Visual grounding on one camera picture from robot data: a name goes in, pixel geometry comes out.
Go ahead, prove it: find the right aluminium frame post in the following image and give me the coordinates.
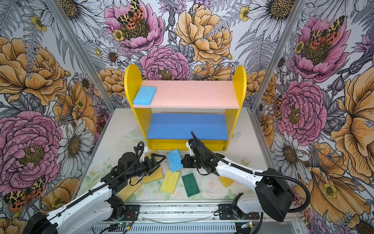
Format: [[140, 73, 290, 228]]
[[251, 0, 306, 112]]

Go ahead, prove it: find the left aluminium frame post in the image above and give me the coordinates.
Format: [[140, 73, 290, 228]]
[[46, 1, 116, 113]]

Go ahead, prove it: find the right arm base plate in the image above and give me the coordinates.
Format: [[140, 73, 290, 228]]
[[218, 204, 260, 220]]

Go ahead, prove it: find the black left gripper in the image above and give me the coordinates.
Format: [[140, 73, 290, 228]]
[[127, 153, 167, 178]]

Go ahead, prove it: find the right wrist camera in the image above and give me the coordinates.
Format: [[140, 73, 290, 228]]
[[186, 139, 195, 157]]

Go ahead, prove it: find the tan yellow sponge middle left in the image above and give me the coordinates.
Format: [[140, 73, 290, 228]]
[[142, 167, 164, 184]]

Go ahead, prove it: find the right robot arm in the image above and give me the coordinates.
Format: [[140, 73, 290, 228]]
[[181, 139, 295, 222]]

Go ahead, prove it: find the tan yellow sponge lower left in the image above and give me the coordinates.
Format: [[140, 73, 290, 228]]
[[117, 183, 142, 201]]

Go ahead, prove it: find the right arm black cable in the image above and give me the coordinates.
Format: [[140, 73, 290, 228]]
[[190, 131, 311, 213]]

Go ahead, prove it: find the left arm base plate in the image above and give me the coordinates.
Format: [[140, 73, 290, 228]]
[[104, 205, 140, 221]]

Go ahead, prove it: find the yellow shelf with coloured boards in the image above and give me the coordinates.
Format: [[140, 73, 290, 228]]
[[124, 64, 247, 151]]

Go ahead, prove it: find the speckled yellow sponge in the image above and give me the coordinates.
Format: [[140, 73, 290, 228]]
[[160, 170, 180, 194]]

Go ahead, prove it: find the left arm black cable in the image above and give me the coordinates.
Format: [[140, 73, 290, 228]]
[[29, 141, 145, 234]]

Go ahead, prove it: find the tan yellow sponge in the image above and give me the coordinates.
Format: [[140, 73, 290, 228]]
[[117, 183, 142, 201], [142, 167, 164, 184]]

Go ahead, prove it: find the yellow sponge far right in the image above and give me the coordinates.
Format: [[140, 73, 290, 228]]
[[219, 176, 235, 188]]

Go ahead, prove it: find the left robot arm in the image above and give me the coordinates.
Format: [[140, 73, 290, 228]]
[[24, 152, 166, 234]]

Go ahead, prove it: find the green scouring sponge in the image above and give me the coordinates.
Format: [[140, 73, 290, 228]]
[[182, 173, 200, 198]]

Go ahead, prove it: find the aluminium frame post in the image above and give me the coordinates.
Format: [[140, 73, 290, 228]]
[[251, 0, 306, 112], [46, 1, 116, 113]]

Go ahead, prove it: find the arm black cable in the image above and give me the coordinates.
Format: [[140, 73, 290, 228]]
[[190, 131, 311, 213], [29, 141, 145, 234]]

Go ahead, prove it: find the light blue sponge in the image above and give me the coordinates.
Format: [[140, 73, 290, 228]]
[[133, 86, 157, 106]]

